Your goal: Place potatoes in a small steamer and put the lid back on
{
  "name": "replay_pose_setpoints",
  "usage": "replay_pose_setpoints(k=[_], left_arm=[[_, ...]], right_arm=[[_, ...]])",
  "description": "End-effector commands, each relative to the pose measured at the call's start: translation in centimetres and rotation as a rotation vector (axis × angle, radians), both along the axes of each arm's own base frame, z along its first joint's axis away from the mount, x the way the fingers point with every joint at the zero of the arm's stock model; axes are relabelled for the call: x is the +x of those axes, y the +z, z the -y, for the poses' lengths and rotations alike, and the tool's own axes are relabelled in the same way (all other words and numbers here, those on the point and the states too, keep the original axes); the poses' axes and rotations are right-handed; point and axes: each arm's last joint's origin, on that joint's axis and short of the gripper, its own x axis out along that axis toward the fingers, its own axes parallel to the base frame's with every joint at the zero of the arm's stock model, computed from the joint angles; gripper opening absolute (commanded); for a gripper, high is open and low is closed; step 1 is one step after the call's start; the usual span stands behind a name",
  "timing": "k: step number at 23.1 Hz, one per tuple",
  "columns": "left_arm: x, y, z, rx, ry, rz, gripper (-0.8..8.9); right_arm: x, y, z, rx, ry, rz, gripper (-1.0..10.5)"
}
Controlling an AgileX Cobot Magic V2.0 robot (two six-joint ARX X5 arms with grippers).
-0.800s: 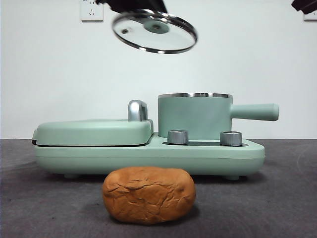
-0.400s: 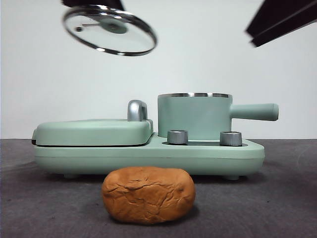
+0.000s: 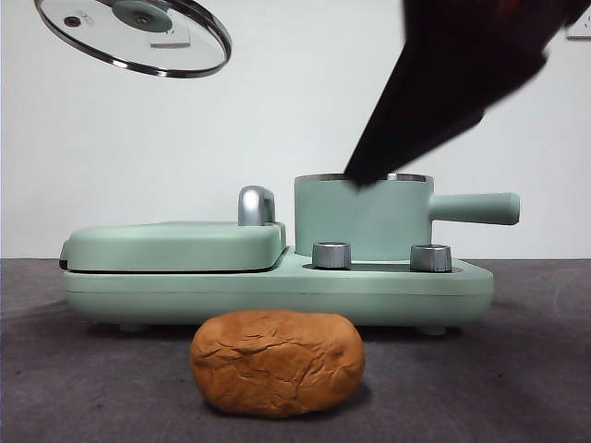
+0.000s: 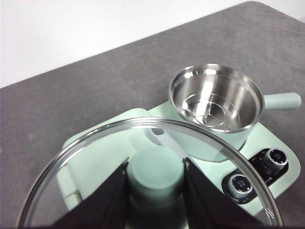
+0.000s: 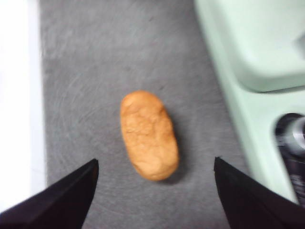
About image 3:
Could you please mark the brown potato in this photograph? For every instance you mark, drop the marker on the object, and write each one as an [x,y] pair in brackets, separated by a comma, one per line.
[277,364]

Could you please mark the silver control knob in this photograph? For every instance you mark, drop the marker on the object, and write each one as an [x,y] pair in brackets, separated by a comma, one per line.
[430,257]
[331,255]

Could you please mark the glass lid with green knob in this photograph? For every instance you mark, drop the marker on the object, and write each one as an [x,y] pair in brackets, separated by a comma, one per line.
[138,11]

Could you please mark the green breakfast maker base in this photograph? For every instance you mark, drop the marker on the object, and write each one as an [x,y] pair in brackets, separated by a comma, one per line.
[277,295]

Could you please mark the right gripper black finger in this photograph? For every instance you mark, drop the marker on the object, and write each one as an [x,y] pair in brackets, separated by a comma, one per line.
[452,69]

